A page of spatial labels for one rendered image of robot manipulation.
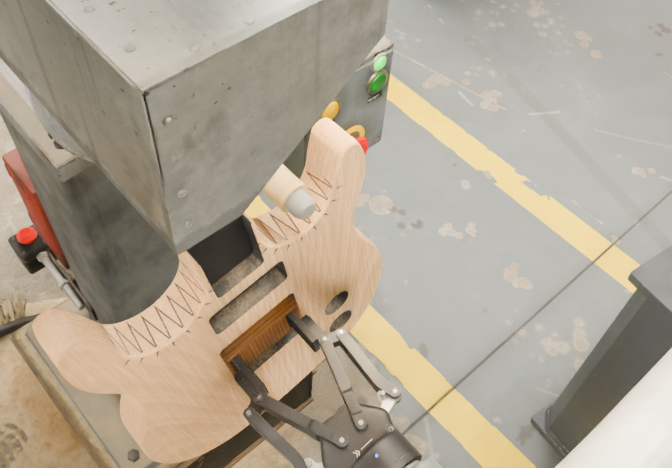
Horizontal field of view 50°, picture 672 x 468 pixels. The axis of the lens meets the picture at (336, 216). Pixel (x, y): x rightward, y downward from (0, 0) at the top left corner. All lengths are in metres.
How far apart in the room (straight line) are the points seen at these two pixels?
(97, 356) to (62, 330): 0.04
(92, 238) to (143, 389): 0.47
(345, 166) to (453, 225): 1.58
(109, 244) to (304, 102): 0.77
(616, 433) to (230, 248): 0.35
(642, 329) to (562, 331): 0.67
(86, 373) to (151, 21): 0.34
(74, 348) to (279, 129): 0.26
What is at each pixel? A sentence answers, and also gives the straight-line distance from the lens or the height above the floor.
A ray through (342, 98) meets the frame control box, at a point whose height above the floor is 1.08.
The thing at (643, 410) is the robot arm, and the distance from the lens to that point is 0.60.
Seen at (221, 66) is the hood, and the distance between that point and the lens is 0.39.
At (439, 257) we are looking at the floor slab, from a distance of 2.17.
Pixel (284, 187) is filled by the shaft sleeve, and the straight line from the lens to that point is 0.66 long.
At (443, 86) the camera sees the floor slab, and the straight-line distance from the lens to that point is 2.66.
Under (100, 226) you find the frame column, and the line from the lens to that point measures 1.15.
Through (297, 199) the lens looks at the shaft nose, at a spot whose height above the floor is 1.26.
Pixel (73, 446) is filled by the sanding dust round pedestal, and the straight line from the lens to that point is 1.94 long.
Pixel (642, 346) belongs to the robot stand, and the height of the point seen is 0.55.
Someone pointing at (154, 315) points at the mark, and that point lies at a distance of 0.71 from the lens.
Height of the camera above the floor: 1.78
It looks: 53 degrees down
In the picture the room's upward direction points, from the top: 4 degrees clockwise
